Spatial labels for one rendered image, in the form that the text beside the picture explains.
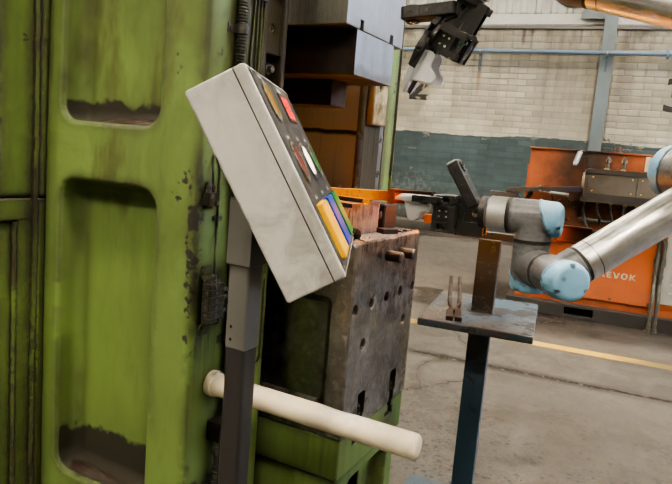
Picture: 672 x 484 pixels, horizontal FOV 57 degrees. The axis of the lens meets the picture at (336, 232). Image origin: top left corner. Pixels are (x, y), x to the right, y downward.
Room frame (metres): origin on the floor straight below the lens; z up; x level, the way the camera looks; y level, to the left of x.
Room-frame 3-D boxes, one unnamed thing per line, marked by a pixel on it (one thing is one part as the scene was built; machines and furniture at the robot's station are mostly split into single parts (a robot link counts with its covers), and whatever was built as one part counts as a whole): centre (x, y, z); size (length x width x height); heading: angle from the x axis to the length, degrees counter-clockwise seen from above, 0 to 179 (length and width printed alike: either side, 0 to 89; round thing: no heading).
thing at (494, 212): (1.31, -0.34, 1.00); 0.08 x 0.05 x 0.08; 153
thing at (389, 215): (1.62, -0.09, 0.95); 0.12 x 0.08 x 0.06; 62
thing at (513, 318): (1.74, -0.44, 0.67); 0.40 x 0.30 x 0.02; 161
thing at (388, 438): (1.08, 0.02, 0.62); 0.44 x 0.05 x 0.05; 62
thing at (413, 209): (1.38, -0.17, 0.99); 0.09 x 0.03 x 0.06; 65
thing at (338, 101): (1.57, 0.15, 1.24); 0.30 x 0.07 x 0.06; 62
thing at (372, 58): (1.53, 0.13, 1.32); 0.42 x 0.20 x 0.10; 62
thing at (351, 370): (1.58, 0.11, 0.69); 0.56 x 0.38 x 0.45; 62
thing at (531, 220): (1.27, -0.41, 1.00); 0.11 x 0.08 x 0.09; 63
